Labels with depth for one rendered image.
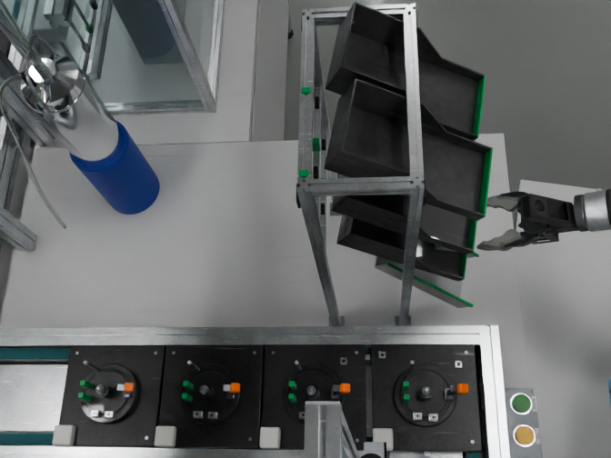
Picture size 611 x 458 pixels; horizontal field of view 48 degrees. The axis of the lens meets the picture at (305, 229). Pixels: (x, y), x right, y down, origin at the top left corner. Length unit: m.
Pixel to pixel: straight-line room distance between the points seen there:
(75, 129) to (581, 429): 1.36
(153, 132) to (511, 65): 1.73
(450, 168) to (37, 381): 1.19
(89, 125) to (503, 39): 2.14
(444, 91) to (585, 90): 2.00
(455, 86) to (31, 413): 1.28
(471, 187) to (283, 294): 0.78
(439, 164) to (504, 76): 2.04
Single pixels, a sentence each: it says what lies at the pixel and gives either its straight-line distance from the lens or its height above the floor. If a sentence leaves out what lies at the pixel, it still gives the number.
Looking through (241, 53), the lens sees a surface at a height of 0.86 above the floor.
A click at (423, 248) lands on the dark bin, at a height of 1.23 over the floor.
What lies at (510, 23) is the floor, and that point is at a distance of 3.38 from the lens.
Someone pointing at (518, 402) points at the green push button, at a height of 0.97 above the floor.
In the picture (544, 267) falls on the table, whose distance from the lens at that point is 1.88.
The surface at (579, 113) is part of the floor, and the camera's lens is 3.16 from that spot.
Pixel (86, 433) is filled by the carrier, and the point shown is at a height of 0.97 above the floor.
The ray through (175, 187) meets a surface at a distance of 2.01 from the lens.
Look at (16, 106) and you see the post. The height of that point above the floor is 1.08.
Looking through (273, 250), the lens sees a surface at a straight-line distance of 1.87.
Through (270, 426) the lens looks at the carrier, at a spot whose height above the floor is 0.97.
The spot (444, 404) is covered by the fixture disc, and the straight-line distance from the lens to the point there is 1.62.
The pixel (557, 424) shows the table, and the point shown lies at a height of 0.86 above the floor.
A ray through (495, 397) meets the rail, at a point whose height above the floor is 0.95.
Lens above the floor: 2.58
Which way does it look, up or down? 66 degrees down
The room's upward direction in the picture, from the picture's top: 15 degrees counter-clockwise
